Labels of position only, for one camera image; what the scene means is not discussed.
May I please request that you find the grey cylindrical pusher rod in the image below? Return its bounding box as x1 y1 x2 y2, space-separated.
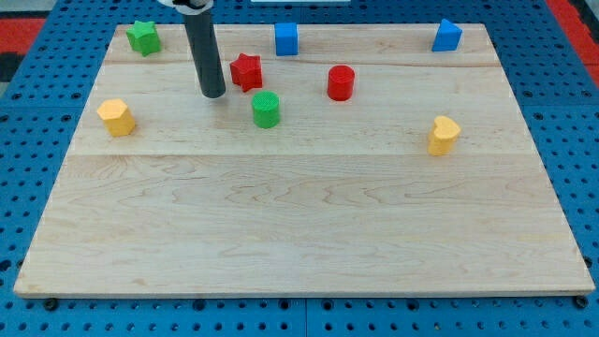
183 3 226 98

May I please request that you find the blue triangle block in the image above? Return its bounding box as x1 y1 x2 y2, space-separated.
431 19 463 52

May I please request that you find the green cylinder block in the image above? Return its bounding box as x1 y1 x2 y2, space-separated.
252 91 280 128

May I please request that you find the red star block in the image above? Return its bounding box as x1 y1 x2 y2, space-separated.
229 53 263 92

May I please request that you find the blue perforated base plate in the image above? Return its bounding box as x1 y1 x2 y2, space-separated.
1 0 598 336

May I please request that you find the wooden board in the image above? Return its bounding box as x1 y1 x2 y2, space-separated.
14 23 595 299

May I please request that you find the blue cube block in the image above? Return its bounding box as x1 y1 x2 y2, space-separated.
274 22 299 56

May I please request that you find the yellow heart block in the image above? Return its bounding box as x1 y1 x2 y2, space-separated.
427 115 461 156

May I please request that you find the green star block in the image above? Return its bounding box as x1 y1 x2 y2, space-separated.
126 21 162 57

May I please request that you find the yellow hexagon block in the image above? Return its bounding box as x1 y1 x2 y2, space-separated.
96 98 136 137

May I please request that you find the red cylinder block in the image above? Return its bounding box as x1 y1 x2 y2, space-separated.
327 65 356 101

